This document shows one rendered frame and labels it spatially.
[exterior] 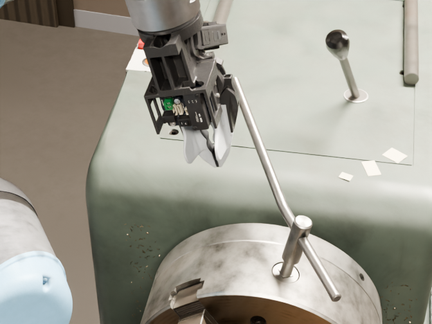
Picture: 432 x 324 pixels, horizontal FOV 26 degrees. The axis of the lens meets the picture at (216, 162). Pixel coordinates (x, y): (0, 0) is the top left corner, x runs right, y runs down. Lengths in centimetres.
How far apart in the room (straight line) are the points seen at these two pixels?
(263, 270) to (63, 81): 265
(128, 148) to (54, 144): 211
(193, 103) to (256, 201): 26
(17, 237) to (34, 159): 242
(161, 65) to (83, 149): 234
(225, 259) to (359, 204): 19
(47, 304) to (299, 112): 58
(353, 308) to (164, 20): 43
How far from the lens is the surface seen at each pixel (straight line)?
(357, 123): 133
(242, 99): 118
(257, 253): 115
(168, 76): 99
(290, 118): 133
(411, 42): 149
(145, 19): 98
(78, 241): 299
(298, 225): 107
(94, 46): 391
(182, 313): 115
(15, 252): 90
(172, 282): 117
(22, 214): 95
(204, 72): 102
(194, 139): 110
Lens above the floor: 204
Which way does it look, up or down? 39 degrees down
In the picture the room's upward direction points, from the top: straight up
